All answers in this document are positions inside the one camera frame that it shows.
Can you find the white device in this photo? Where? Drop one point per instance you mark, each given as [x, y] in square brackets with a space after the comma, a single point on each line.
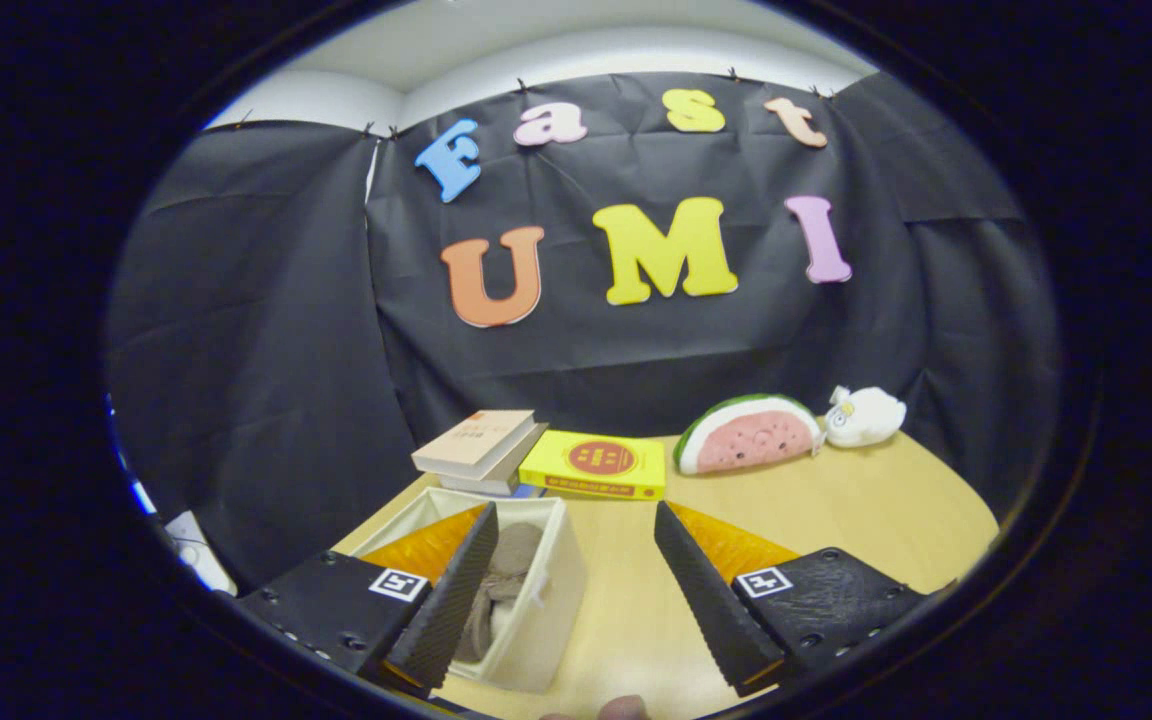
[198, 550]

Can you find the beige cover book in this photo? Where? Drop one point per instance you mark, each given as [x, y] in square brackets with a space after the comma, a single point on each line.
[476, 435]

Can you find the beige fabric storage box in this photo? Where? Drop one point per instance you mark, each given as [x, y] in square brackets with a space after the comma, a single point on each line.
[546, 630]

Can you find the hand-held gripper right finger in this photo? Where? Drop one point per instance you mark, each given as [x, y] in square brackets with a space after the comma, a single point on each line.
[706, 600]

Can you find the black backdrop cloth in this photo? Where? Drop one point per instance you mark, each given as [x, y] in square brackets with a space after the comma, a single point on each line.
[576, 360]

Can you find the watermelon slice plush toy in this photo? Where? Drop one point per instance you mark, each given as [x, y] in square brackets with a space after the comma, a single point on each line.
[751, 440]

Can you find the blue book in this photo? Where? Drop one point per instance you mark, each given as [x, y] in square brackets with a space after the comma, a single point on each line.
[531, 491]

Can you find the yellow book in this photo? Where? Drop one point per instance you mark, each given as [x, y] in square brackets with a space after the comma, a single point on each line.
[551, 465]

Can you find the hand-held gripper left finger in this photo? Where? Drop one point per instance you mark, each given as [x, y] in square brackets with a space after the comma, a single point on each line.
[451, 600]

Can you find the white plush toy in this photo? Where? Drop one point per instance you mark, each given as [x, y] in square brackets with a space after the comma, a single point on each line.
[866, 415]

